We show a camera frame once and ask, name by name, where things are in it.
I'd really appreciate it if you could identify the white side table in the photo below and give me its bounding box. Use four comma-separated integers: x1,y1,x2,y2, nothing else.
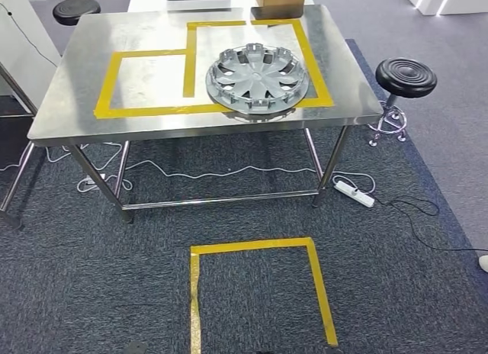
0,0,63,230

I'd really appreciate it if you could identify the black floor cable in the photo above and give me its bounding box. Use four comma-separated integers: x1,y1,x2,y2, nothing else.
375,195,488,254

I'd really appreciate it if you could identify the white power strip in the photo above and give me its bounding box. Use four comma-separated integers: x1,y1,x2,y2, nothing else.
333,179,376,209

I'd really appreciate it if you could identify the silver plastic wheel hubcap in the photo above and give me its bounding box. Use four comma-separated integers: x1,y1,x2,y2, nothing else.
205,42,309,115

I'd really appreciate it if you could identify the white floor cable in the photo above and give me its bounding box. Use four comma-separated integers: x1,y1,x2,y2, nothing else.
0,141,376,194

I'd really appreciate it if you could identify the white lit furniture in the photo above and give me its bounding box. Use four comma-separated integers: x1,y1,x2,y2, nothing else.
397,0,488,17

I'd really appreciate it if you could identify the brown cardboard box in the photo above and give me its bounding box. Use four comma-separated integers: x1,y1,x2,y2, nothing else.
254,0,307,19

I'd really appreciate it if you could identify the black round stool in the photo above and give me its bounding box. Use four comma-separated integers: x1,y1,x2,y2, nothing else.
368,56,438,149
52,0,103,27

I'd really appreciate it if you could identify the stainless steel workbench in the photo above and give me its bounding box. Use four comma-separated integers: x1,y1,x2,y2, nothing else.
27,5,384,225

